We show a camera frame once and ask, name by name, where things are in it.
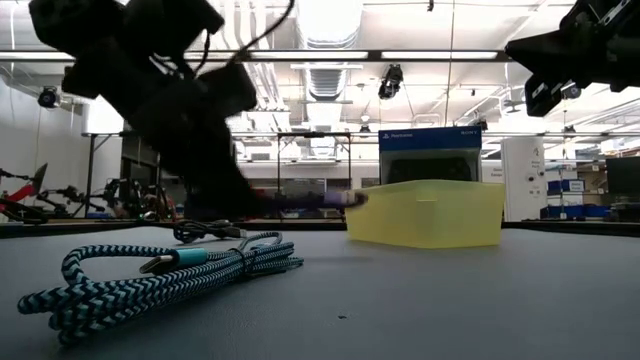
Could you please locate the black overhead camera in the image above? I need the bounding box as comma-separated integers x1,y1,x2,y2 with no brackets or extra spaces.
377,63,405,100

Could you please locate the LED light strip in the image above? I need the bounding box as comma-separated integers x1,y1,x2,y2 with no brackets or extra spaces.
249,50,370,60
0,51,76,62
183,51,239,60
380,50,499,60

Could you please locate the black overhead frame bar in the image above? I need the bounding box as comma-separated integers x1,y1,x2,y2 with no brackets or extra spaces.
0,48,516,64

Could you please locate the black USB cable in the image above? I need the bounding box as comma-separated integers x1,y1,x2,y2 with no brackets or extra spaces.
172,218,249,245

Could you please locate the black rig frame with panel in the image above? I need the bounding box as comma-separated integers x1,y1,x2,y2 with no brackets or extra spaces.
82,131,164,221

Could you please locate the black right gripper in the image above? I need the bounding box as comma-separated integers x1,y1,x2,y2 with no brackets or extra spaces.
504,0,640,119

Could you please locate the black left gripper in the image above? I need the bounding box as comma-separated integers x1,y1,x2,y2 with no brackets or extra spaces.
62,54,275,222

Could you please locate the black monitor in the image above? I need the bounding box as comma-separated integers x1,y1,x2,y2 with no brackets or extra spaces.
606,156,640,196

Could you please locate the row of blue bins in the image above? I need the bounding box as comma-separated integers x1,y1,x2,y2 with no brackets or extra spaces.
539,204,612,220

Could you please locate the silver ventilation duct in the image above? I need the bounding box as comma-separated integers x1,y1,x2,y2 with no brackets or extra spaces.
293,0,365,101

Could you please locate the small blue storage bin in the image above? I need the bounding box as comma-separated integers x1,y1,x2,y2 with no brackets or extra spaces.
547,178,586,194

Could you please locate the white cabinet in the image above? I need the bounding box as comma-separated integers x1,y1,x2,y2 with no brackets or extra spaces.
501,135,549,223

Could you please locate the blue PlayStation box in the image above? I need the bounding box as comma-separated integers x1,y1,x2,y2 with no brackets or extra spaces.
378,126,484,187

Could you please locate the yellow translucent plastic bin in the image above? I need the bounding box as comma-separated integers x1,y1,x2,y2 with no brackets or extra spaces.
344,179,507,250

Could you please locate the teal braided USB cable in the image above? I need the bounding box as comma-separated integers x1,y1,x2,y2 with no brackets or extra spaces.
17,230,305,348

